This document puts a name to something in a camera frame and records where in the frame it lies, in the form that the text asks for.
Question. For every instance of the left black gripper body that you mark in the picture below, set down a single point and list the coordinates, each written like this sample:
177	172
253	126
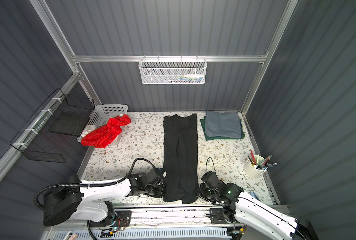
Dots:
158	191

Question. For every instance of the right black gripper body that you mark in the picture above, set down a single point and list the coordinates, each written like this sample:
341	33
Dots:
207	194

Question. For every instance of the black t-shirt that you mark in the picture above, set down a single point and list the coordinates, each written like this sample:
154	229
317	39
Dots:
180	160

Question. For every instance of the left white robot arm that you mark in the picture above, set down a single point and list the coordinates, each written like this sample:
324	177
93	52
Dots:
86	200

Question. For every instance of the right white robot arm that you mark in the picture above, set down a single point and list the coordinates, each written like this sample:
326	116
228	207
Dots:
235	205

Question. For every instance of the floral table mat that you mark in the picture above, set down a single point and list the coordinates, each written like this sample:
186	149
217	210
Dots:
144	138

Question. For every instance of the light blue small object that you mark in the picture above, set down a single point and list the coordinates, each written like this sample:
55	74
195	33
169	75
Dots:
254	195

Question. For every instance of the white pen cup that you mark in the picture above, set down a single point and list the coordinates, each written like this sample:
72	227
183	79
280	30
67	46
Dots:
256	165

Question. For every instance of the folded grey-blue t-shirt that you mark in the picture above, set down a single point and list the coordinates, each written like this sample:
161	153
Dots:
225	125

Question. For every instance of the red t-shirt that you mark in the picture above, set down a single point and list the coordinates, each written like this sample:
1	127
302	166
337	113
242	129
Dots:
105	135

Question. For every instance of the white cloth in basket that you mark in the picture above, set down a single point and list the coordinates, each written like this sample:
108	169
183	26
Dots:
88	129

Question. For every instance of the white plastic laundry basket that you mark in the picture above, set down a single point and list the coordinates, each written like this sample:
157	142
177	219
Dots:
102	113

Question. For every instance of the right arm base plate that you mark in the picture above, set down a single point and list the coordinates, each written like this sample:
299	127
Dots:
222	216

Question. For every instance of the aluminium front rail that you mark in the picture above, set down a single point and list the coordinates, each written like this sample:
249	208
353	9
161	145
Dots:
142	216

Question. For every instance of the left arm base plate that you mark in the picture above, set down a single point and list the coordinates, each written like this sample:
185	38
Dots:
115	219

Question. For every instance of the white slotted cable duct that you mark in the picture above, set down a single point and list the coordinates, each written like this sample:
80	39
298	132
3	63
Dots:
206	233

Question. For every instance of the black wire wall basket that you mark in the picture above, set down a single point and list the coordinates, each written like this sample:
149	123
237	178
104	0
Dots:
52	135

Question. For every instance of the white wire wall basket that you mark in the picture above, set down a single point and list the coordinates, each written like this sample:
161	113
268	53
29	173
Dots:
173	73

